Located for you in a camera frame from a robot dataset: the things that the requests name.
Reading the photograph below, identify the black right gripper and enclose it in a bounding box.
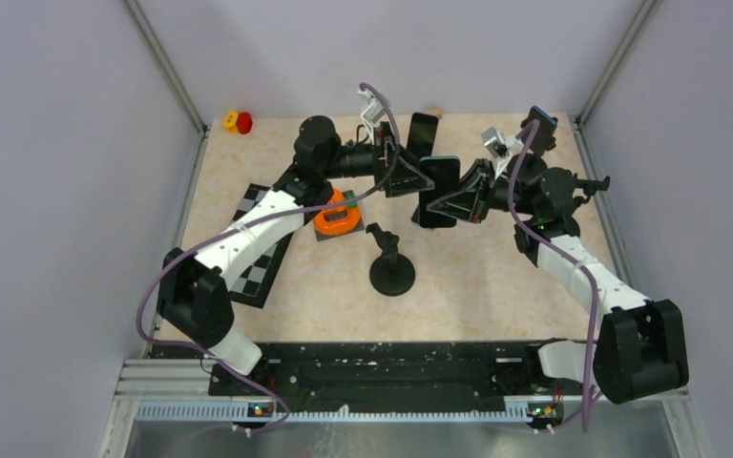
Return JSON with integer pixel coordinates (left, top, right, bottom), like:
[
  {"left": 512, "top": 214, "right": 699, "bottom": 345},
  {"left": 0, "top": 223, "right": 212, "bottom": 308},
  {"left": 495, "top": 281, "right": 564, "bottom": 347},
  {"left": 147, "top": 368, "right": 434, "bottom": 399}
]
[{"left": 426, "top": 158, "right": 538, "bottom": 225}]

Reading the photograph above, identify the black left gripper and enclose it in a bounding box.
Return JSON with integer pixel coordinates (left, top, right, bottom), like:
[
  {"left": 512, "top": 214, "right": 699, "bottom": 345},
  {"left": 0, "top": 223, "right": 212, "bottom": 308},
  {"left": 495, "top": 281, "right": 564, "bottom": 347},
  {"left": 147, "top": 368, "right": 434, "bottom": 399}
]
[{"left": 322, "top": 122, "right": 434, "bottom": 197}]

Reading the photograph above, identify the dark green-edged smartphone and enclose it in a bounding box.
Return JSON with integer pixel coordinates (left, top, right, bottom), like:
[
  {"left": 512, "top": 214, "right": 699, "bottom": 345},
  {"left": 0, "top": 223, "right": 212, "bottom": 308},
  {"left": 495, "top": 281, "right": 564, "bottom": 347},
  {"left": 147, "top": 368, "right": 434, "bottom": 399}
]
[{"left": 418, "top": 156, "right": 460, "bottom": 229}]

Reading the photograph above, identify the purple smartphone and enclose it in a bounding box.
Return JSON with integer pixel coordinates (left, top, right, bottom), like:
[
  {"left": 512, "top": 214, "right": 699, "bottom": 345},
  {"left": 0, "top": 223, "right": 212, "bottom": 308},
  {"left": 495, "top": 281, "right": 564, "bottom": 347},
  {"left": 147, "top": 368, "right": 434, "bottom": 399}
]
[{"left": 406, "top": 112, "right": 439, "bottom": 158}]

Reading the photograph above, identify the black clamp stand back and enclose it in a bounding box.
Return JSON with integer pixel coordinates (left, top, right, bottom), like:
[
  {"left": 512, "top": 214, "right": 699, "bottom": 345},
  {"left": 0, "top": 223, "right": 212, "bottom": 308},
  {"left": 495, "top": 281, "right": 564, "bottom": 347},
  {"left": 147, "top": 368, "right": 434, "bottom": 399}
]
[{"left": 517, "top": 149, "right": 548, "bottom": 183}]

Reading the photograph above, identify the black clamp stand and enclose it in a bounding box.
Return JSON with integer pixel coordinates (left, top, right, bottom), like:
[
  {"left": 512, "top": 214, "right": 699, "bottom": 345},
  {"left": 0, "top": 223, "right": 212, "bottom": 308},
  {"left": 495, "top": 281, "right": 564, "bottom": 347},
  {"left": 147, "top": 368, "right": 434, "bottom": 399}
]
[
  {"left": 366, "top": 222, "right": 416, "bottom": 297},
  {"left": 517, "top": 149, "right": 548, "bottom": 183},
  {"left": 558, "top": 173, "right": 611, "bottom": 237}
]

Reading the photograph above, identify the blue smartphone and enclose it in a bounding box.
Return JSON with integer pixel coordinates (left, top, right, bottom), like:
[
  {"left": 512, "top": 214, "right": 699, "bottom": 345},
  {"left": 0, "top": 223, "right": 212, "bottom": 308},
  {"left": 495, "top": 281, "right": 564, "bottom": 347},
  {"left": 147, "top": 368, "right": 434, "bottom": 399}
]
[{"left": 521, "top": 105, "right": 558, "bottom": 155}]

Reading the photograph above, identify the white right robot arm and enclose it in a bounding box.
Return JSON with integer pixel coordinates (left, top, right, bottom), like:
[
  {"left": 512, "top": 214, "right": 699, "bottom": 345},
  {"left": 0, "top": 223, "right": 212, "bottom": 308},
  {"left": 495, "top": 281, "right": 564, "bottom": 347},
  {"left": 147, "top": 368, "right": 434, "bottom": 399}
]
[{"left": 419, "top": 154, "right": 689, "bottom": 405}]

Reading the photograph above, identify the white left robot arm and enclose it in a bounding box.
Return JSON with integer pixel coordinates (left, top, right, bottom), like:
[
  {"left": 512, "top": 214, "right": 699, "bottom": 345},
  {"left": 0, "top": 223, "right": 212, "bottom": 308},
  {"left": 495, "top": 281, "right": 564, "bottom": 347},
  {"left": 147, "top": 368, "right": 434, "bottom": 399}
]
[{"left": 157, "top": 115, "right": 434, "bottom": 395}]

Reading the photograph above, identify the black smartphone white edge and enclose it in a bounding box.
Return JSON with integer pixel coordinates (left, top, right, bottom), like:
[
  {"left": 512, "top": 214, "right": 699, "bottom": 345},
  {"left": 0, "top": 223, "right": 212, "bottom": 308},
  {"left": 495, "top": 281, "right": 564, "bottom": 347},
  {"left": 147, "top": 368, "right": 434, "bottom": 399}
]
[{"left": 411, "top": 207, "right": 420, "bottom": 226}]

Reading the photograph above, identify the small wooden block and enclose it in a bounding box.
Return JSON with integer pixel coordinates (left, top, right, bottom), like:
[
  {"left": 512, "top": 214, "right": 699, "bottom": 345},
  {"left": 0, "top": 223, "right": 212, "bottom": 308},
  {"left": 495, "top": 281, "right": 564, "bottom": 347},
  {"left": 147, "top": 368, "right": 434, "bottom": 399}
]
[{"left": 426, "top": 108, "right": 444, "bottom": 119}]

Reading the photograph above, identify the grey toy brick baseplate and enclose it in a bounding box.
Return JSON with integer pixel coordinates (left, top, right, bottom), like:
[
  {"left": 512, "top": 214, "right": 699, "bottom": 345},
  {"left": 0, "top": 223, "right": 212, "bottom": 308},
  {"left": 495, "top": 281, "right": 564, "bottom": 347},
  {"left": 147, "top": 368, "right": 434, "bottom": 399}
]
[{"left": 312, "top": 189, "right": 367, "bottom": 242}]

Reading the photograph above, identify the yellow toy block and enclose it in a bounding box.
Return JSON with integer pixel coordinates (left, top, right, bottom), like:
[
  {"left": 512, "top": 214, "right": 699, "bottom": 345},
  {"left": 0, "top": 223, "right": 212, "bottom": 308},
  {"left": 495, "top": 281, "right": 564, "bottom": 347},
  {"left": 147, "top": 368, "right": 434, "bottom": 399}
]
[{"left": 222, "top": 111, "right": 240, "bottom": 135}]

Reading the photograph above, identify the black and silver chessboard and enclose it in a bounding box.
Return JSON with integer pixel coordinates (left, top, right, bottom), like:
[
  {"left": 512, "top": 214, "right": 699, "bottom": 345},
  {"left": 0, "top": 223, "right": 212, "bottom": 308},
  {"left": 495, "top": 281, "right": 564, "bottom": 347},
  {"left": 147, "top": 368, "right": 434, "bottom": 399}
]
[{"left": 228, "top": 183, "right": 293, "bottom": 309}]

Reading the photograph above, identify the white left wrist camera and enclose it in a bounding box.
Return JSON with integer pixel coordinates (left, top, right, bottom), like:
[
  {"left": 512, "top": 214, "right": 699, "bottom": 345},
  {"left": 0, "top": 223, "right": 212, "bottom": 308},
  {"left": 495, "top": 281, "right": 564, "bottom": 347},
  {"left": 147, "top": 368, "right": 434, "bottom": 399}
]
[{"left": 358, "top": 88, "right": 387, "bottom": 129}]

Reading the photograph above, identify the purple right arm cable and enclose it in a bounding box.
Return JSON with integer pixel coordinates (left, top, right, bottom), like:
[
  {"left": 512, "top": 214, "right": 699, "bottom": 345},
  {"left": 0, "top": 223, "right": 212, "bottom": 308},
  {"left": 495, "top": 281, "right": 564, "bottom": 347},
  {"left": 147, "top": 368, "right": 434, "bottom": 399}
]
[{"left": 506, "top": 119, "right": 601, "bottom": 434}]

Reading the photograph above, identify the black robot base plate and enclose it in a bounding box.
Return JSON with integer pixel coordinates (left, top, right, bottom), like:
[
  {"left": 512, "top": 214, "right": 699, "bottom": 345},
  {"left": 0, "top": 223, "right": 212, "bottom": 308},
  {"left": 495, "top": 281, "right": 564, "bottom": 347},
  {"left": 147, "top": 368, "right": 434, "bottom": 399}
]
[{"left": 148, "top": 340, "right": 586, "bottom": 415}]

